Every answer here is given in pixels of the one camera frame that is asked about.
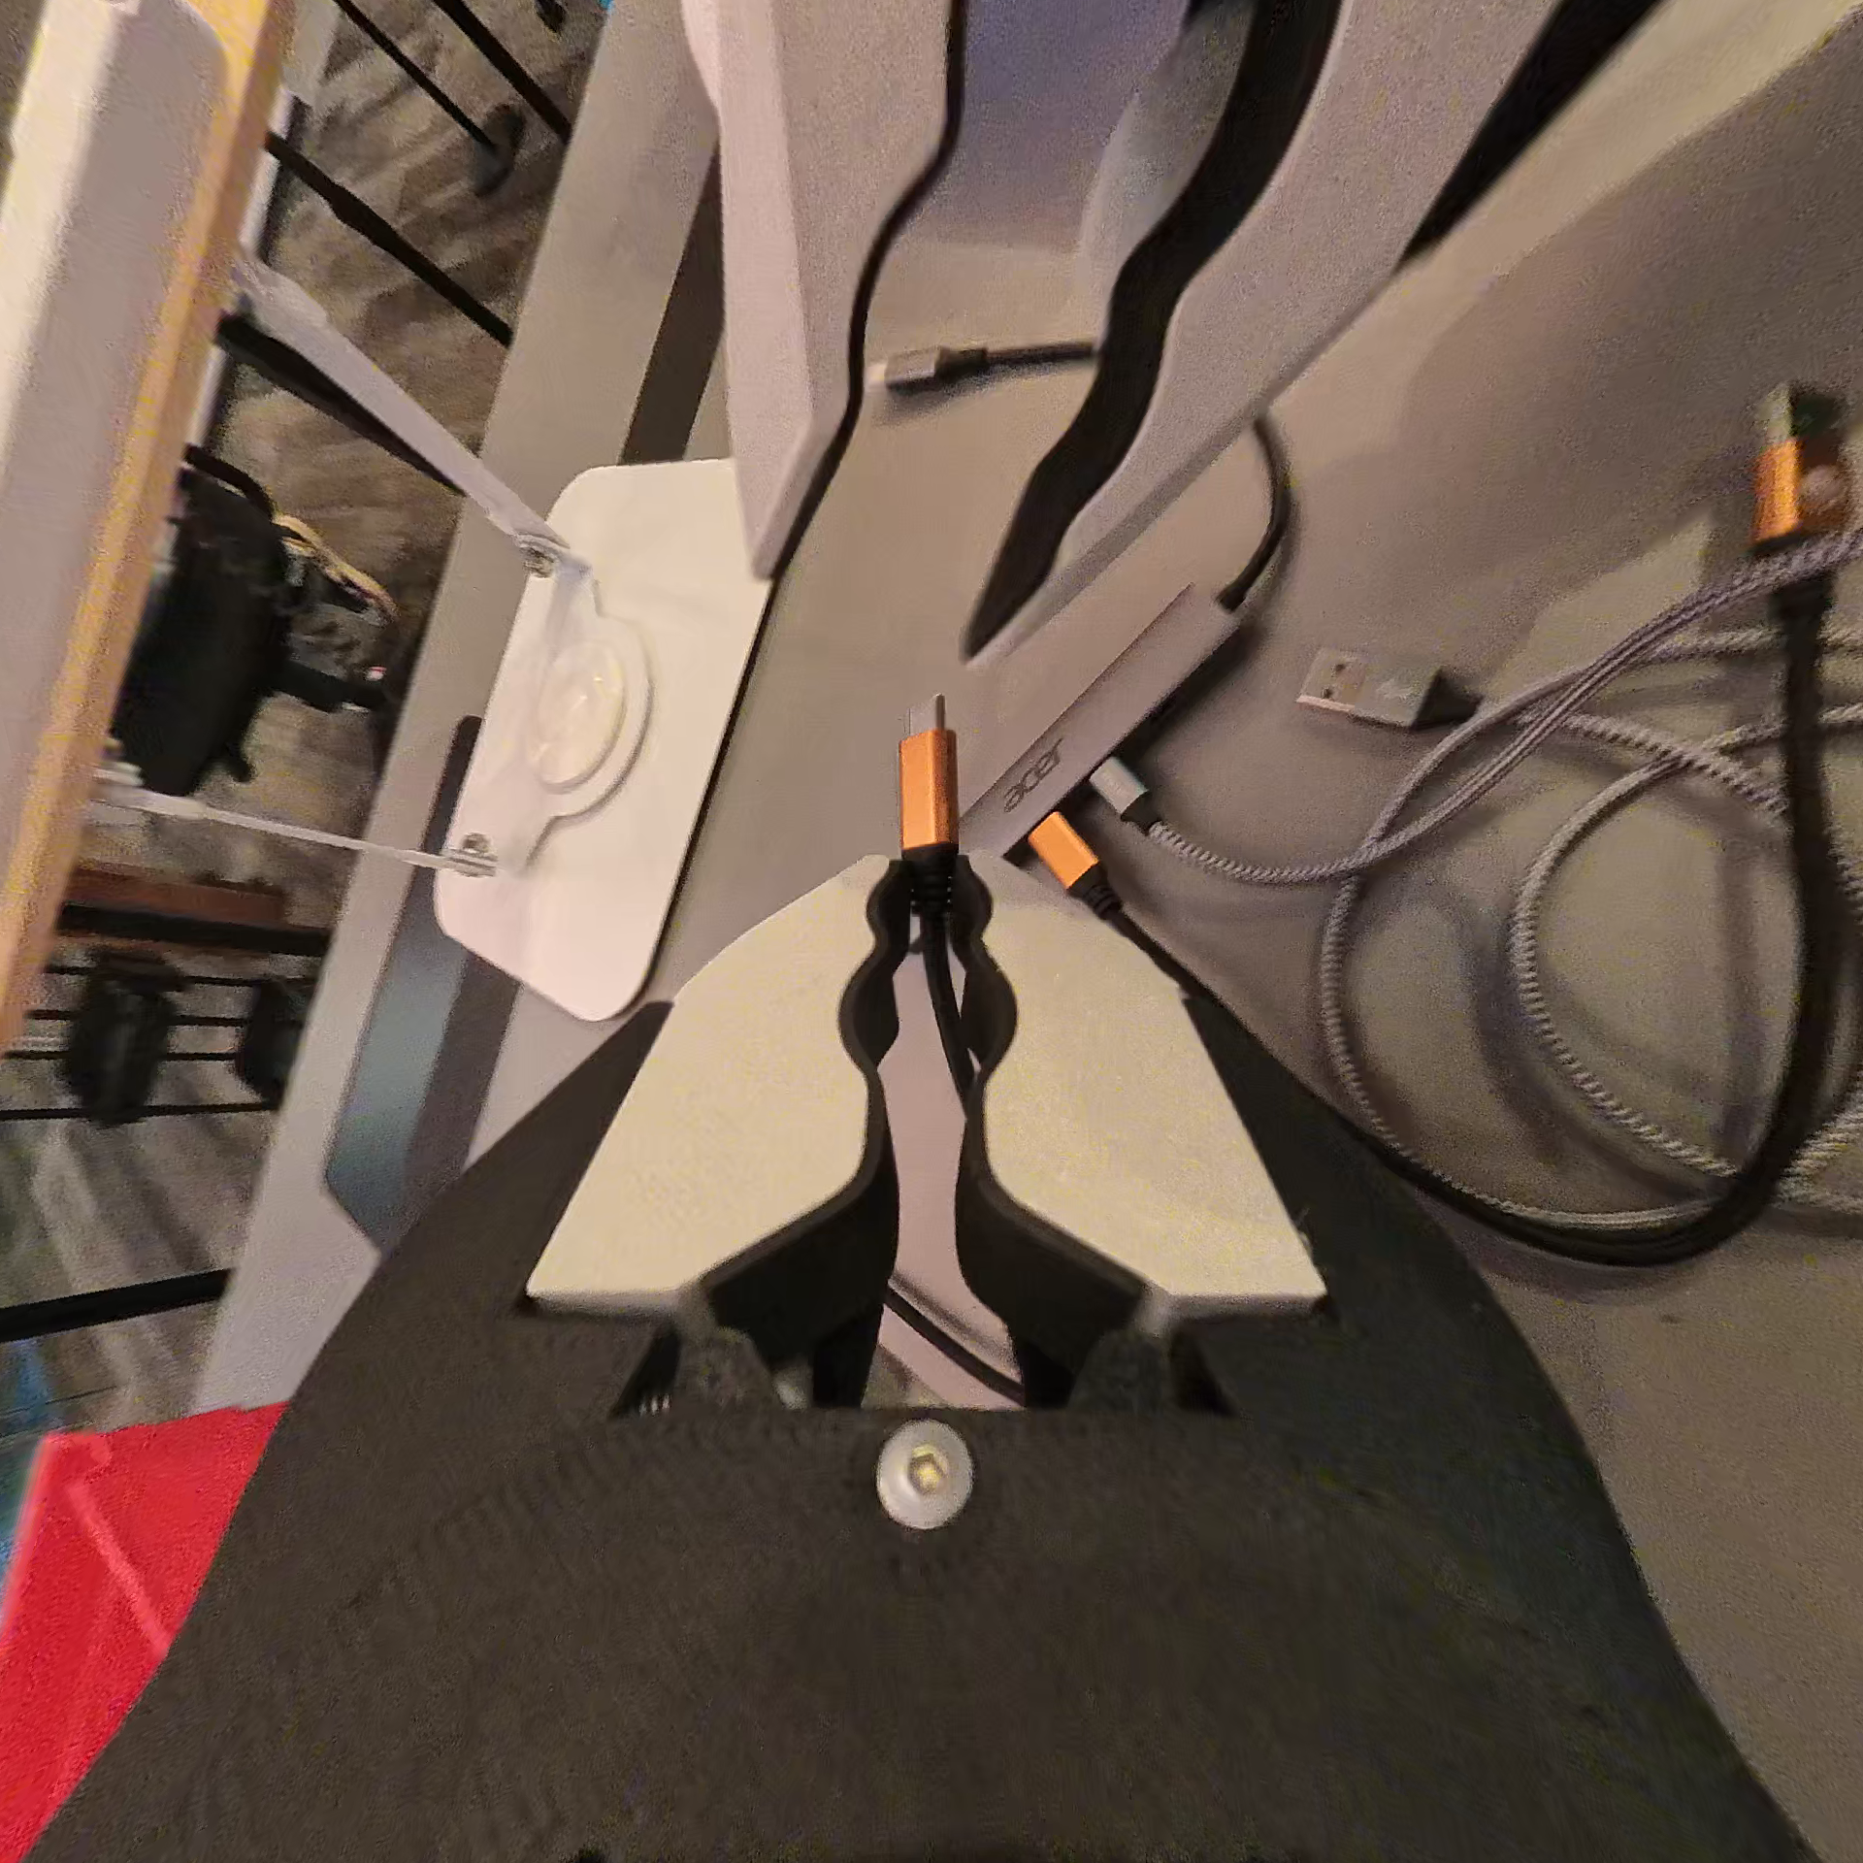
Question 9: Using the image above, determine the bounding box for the grey usb hub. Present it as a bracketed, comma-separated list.
[955, 584, 1259, 852]

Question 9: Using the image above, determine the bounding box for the grey braided cable silver plug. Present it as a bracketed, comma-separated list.
[1091, 526, 1863, 1226]

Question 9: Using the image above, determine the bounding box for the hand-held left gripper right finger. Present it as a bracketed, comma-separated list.
[961, 854, 1328, 1357]

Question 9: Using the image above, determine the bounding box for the black office chair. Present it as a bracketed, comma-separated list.
[117, 452, 394, 803]

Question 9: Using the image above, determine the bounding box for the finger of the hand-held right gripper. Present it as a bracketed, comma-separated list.
[684, 0, 961, 575]
[976, 0, 1630, 657]

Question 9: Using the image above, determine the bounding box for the red plastic bin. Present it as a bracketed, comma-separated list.
[0, 1412, 294, 1863]

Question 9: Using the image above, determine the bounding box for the black cable with orange plug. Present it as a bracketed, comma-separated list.
[1019, 380, 1863, 1268]
[889, 699, 1022, 1399]

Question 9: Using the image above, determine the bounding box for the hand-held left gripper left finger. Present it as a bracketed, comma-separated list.
[526, 854, 890, 1357]

